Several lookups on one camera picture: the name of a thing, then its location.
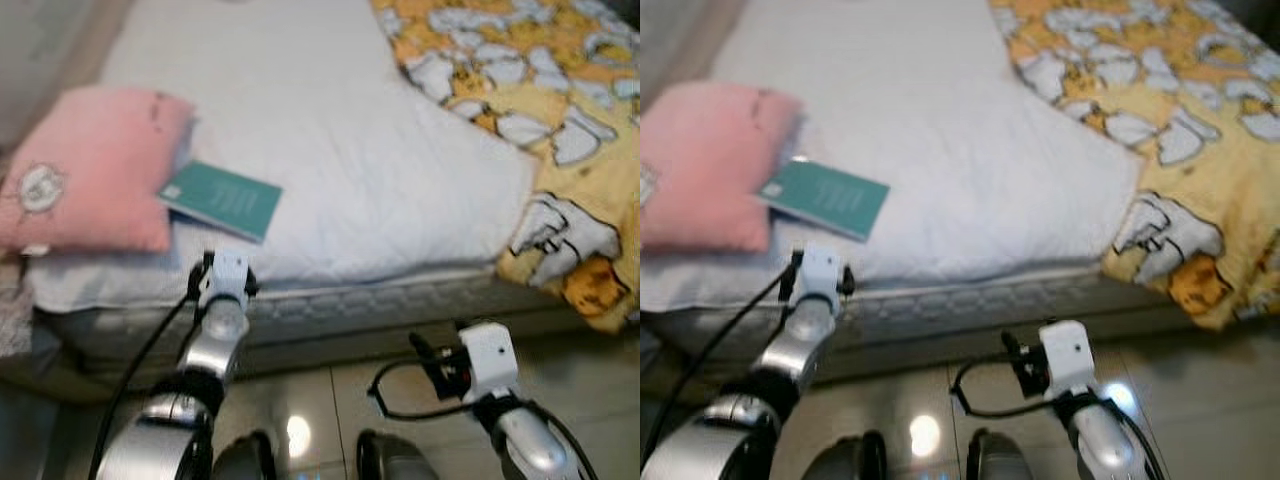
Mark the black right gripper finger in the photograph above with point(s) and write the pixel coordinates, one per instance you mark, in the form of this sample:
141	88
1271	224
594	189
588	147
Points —
1010	345
420	345

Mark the paperback book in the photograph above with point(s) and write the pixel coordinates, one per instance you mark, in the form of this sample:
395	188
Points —
830	198
225	198

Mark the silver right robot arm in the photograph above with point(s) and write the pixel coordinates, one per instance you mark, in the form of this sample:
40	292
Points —
535	445
1105	445

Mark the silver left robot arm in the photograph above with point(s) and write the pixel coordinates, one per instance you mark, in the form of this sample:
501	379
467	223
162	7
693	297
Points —
770	400
190	400

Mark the robot right leg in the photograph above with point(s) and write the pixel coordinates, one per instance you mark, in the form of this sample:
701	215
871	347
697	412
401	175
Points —
995	460
390	460

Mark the robot leg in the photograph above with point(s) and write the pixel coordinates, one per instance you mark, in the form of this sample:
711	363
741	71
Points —
845	460
995	460
245	460
390	460

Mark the robot left leg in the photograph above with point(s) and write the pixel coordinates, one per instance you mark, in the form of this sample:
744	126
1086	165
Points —
845	460
245	460

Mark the bed with white mattress cover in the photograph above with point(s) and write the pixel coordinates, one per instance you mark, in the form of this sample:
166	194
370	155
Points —
350	150
950	150

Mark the yellow cartoon print blanket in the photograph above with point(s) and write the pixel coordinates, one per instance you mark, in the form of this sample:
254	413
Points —
560	120
1180	120

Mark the pink pillow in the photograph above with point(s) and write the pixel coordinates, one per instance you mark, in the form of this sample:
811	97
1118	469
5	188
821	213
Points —
90	170
700	170

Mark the grey fuzzy cloth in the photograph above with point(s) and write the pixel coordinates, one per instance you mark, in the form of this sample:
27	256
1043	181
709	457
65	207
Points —
15	300

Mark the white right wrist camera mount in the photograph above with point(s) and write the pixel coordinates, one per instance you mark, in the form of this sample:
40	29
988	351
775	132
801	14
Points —
490	355
1065	350

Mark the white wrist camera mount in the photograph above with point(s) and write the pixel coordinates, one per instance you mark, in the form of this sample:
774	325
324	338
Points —
822	270
1065	350
228	275
490	355

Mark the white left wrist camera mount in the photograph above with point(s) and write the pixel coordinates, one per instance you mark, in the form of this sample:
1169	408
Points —
228	275
822	270

